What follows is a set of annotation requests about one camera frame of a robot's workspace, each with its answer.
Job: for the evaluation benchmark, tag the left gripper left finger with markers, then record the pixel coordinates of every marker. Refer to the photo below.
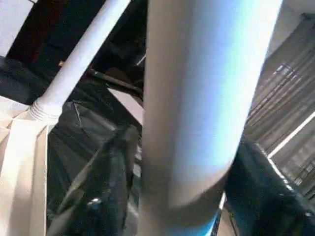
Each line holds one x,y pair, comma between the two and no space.
103,191

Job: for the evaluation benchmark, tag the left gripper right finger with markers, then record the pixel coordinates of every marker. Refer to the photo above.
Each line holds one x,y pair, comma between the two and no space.
261,196

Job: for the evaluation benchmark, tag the white plastic table top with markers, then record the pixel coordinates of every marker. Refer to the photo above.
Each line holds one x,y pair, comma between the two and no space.
22,159

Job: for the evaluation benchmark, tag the white plastic table leg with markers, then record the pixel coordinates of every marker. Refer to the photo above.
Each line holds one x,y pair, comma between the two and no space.
197,86
81,49

